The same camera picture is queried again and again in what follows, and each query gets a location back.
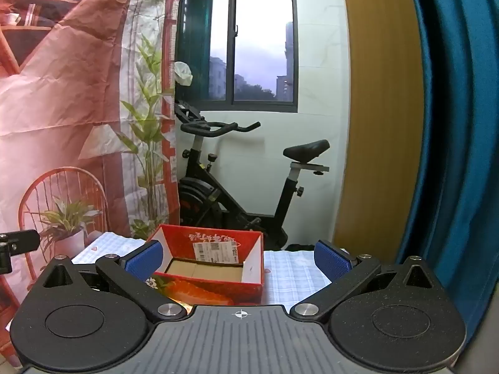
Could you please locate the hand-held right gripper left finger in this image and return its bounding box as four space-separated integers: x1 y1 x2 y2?
39 239 188 324

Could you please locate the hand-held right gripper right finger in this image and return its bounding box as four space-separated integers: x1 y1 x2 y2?
290 239 443 324

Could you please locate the red cardboard box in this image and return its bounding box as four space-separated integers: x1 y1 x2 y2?
146 224 266 306

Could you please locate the checked blanket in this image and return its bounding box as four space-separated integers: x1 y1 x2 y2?
72 232 353 313

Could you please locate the black exercise bike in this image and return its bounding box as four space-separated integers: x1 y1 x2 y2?
174 101 330 252

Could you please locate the wooden panel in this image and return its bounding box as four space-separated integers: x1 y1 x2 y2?
332 0 426 261

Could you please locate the printed backdrop cloth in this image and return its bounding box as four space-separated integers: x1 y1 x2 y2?
0 0 182 367

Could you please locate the white plastic bag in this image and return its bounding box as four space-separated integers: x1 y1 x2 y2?
174 61 194 86

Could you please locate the dark framed window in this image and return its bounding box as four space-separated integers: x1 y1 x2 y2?
175 0 299 114

